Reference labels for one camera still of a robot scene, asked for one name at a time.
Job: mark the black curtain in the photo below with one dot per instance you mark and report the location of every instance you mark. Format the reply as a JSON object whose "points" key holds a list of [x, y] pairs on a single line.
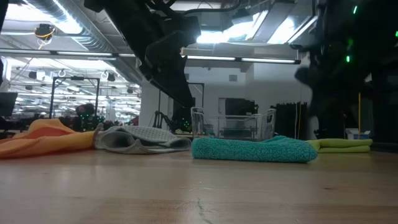
{"points": [[284, 121]]}

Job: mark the silver ventilation duct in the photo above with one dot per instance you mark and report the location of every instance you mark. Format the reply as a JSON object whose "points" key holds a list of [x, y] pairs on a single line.
{"points": [[93, 34]]}

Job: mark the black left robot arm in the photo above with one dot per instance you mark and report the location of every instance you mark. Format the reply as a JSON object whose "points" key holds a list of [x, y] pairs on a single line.
{"points": [[130, 25]]}

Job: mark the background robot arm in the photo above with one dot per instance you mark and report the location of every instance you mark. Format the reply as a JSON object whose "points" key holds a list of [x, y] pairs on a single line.
{"points": [[182, 119], [84, 112]]}

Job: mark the teal microfiber towel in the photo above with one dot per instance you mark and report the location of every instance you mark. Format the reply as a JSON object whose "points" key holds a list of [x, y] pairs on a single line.
{"points": [[248, 151]]}

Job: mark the orange microfiber towel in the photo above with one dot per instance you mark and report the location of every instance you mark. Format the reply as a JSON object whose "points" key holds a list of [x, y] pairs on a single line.
{"points": [[46, 140]]}

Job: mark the black rig frame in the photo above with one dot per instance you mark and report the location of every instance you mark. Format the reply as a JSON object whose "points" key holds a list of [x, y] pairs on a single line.
{"points": [[76, 78], [202, 93]]}

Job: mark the yellow pole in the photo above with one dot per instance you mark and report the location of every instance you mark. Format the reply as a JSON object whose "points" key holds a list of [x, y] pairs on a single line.
{"points": [[359, 118]]}

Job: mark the grey waffle microfiber towel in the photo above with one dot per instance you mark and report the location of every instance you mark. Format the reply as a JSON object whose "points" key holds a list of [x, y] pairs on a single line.
{"points": [[140, 133]]}

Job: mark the clear plastic bin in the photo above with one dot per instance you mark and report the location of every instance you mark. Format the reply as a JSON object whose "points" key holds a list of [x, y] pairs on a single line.
{"points": [[236, 124]]}

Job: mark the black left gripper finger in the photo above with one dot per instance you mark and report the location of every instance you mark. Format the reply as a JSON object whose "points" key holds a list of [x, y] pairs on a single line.
{"points": [[180, 90]]}

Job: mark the grey wall vent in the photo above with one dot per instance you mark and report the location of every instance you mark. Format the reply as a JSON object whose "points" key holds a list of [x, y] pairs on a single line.
{"points": [[233, 77]]}

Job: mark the white box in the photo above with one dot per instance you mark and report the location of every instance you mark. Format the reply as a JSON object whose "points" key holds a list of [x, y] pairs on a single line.
{"points": [[353, 134]]}

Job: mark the black screen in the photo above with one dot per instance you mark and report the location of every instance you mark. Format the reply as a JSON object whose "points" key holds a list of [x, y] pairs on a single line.
{"points": [[239, 107]]}

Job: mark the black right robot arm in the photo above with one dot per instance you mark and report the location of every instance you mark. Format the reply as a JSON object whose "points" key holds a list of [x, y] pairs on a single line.
{"points": [[373, 25]]}

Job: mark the long ceiling light strip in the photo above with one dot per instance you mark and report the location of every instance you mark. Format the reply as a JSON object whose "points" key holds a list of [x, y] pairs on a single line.
{"points": [[77, 53], [217, 58]]}

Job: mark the lime green microfiber towel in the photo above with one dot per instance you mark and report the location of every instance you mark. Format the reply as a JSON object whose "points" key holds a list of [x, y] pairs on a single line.
{"points": [[342, 144]]}

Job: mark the black monitor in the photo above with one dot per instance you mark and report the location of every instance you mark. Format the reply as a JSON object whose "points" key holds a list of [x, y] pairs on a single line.
{"points": [[7, 104]]}

